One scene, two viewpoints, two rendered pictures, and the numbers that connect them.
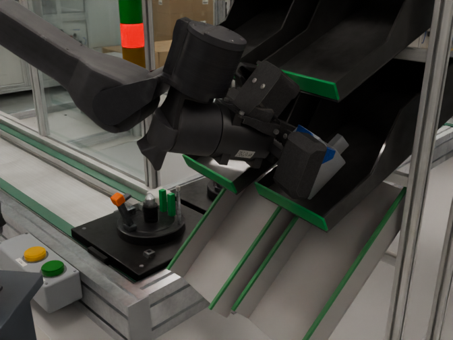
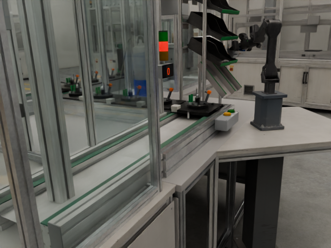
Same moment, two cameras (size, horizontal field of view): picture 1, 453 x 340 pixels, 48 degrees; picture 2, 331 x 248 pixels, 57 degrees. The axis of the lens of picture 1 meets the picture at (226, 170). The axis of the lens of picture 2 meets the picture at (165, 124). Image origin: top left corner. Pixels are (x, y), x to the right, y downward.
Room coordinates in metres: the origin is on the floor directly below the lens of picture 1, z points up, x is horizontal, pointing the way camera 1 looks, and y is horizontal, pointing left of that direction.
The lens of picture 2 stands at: (1.59, 1.83, 1.41)
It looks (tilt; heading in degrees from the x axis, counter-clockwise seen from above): 17 degrees down; 255
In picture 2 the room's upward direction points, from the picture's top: 2 degrees counter-clockwise
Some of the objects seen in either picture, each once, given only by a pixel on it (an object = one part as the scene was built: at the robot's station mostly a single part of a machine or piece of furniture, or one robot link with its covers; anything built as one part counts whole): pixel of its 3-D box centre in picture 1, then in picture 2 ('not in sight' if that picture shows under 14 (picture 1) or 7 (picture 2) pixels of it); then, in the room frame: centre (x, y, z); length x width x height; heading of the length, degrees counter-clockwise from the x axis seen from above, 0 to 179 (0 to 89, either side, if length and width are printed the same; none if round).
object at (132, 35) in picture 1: (132, 34); (163, 46); (1.15, 0.21, 1.33); 0.05 x 0.05 x 0.05
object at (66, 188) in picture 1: (88, 205); (171, 129); (1.16, 0.35, 0.91); 0.84 x 0.28 x 0.10; 45
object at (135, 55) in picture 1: (133, 57); (163, 55); (1.15, 0.21, 1.28); 0.05 x 0.05 x 0.05
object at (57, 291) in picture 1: (38, 269); (226, 120); (0.84, 0.37, 0.93); 0.21 x 0.07 x 0.06; 45
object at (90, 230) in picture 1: (152, 232); (197, 108); (0.93, 0.16, 0.96); 0.24 x 0.24 x 0.02; 45
